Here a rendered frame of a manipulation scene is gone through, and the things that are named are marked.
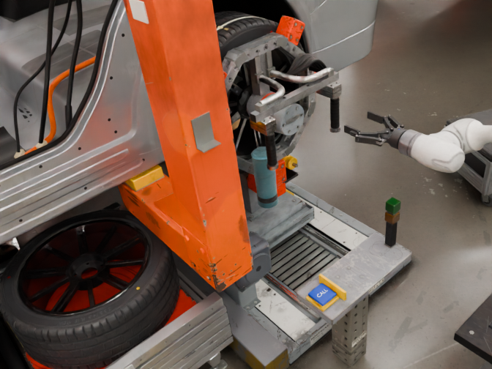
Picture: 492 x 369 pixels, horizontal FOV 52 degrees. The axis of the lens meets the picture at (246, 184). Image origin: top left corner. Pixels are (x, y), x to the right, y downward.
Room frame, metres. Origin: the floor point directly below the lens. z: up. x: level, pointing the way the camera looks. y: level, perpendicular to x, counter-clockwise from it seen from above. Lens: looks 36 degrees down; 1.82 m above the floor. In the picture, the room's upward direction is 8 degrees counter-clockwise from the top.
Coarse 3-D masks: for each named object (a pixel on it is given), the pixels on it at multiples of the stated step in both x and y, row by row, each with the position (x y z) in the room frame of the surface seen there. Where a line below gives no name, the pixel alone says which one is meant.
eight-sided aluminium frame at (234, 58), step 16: (272, 32) 1.90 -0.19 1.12; (240, 48) 1.79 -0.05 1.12; (256, 48) 1.78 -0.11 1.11; (272, 48) 1.83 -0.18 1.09; (288, 48) 1.87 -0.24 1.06; (224, 64) 1.75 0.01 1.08; (240, 64) 1.73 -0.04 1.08; (304, 112) 1.93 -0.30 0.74; (304, 128) 1.91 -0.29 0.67; (288, 144) 1.86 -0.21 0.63; (240, 160) 1.70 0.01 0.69
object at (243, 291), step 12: (252, 240) 1.52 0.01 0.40; (264, 240) 1.52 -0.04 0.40; (252, 252) 1.46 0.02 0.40; (264, 252) 1.48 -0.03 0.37; (264, 264) 1.46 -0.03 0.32; (252, 276) 1.42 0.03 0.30; (228, 288) 1.50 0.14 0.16; (240, 288) 1.43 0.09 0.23; (252, 288) 1.48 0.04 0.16; (240, 300) 1.44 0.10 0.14; (252, 300) 1.48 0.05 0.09
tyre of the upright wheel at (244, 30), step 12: (216, 12) 2.06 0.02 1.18; (228, 12) 2.05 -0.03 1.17; (240, 12) 2.07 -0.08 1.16; (216, 24) 1.93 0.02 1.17; (228, 24) 1.90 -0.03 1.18; (240, 24) 1.87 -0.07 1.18; (252, 24) 1.89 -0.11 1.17; (264, 24) 1.92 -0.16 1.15; (276, 24) 1.96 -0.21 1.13; (228, 36) 1.82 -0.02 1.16; (240, 36) 1.85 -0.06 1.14; (252, 36) 1.88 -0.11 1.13; (228, 48) 1.81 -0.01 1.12; (300, 48) 2.02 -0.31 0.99
